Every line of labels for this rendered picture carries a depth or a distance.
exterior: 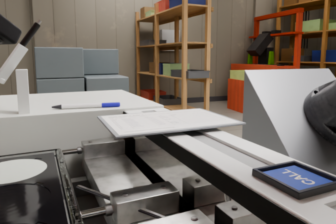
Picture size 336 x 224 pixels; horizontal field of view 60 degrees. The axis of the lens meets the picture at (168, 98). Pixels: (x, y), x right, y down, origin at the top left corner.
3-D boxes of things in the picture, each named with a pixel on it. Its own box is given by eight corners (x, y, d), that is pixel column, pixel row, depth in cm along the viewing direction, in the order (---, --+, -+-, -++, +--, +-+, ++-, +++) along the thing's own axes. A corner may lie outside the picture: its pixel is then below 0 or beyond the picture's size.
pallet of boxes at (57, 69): (44, 146, 353) (38, 50, 337) (108, 139, 381) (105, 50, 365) (41, 186, 243) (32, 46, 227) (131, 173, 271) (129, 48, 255)
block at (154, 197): (117, 227, 33) (116, 202, 33) (110, 212, 36) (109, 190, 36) (179, 211, 37) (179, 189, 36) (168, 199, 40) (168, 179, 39)
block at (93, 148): (84, 159, 55) (83, 144, 55) (81, 154, 58) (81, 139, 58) (125, 153, 59) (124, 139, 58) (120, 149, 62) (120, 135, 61)
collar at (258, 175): (298, 200, 23) (299, 193, 23) (251, 174, 28) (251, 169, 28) (345, 187, 25) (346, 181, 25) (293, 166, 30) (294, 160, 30)
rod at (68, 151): (59, 157, 54) (58, 150, 54) (58, 155, 56) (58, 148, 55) (84, 154, 56) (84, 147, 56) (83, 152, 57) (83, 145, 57)
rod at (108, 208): (75, 226, 32) (75, 214, 32) (74, 219, 34) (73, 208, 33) (116, 216, 34) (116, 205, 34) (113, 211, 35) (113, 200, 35)
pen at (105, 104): (51, 105, 60) (120, 102, 63) (51, 104, 61) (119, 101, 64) (51, 110, 60) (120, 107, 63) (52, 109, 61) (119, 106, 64)
